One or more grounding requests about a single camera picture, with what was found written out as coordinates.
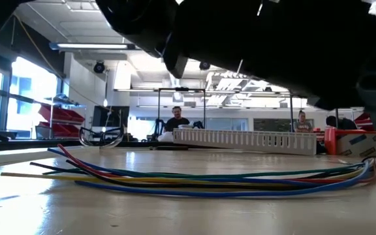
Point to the black ceiling spotlight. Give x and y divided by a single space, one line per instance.
99 67
204 65

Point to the flat white plastic strip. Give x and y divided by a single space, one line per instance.
18 156

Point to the person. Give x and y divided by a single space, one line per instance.
341 123
176 122
303 124

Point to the black monitor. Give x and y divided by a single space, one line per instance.
104 116

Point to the clear safety glasses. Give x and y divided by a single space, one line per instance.
100 137

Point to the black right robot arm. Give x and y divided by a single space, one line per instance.
289 49

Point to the black background station frame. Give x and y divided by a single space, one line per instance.
181 88

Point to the long ceiling light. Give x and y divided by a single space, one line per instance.
90 46

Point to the red storage bin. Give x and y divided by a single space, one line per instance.
57 130
60 114

